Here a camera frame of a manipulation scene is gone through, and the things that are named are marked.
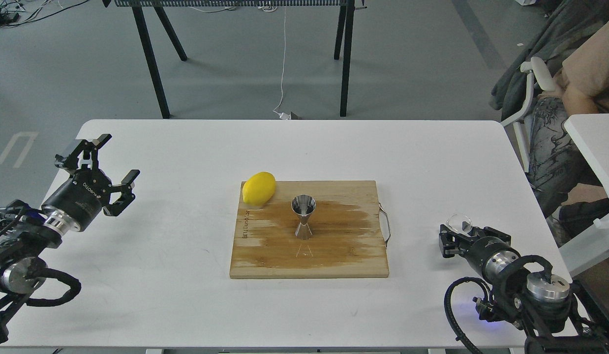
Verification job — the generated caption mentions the white side table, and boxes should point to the white side table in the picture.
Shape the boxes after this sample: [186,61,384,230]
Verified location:
[559,114,609,276]

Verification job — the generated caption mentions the person in tan shirt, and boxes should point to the person in tan shirt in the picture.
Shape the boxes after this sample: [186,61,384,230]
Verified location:
[528,12,609,246]

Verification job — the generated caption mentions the yellow lemon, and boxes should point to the yellow lemon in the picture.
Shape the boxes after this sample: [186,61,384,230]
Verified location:
[242,171,276,207]

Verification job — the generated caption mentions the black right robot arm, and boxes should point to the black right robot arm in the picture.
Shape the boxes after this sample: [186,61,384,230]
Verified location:
[439,222,609,354]

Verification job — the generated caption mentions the wooden cutting board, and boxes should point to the wooden cutting board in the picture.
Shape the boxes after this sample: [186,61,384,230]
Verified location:
[229,180,389,279]

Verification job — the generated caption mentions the black metal background table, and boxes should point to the black metal background table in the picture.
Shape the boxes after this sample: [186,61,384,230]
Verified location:
[99,0,367,119]

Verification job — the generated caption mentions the small clear glass cup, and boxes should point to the small clear glass cup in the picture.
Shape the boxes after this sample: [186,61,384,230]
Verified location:
[445,213,473,235]

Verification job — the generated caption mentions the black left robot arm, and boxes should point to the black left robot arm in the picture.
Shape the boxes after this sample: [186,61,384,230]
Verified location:
[0,134,140,345]

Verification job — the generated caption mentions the person's forearm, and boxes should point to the person's forearm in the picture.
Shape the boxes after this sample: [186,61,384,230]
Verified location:
[562,83,601,117]

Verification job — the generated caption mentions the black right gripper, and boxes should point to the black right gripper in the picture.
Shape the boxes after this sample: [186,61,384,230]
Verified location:
[439,224,520,284]

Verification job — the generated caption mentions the white office chair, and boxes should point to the white office chair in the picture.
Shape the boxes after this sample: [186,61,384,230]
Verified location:
[501,57,556,174]

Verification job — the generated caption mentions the white hanging cable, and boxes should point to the white hanging cable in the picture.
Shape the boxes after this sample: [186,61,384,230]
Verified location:
[273,7,293,119]

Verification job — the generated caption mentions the steel double jigger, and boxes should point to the steel double jigger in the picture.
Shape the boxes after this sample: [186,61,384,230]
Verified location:
[291,194,317,240]

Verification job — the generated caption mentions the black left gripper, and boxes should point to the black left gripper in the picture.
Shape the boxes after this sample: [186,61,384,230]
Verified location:
[42,134,140,232]

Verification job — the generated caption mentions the floor cables bundle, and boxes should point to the floor cables bundle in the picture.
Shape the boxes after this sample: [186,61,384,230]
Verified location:
[0,0,91,35]

